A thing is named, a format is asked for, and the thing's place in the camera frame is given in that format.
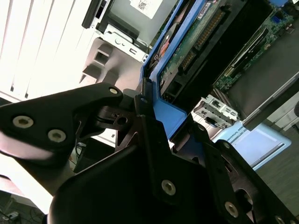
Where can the hard disk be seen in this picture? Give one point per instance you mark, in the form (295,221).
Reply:
(187,51)

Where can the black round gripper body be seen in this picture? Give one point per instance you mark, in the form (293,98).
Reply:
(112,193)

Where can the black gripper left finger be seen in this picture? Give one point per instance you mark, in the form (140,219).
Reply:
(58,109)

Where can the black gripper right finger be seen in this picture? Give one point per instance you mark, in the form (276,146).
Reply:
(217,177)

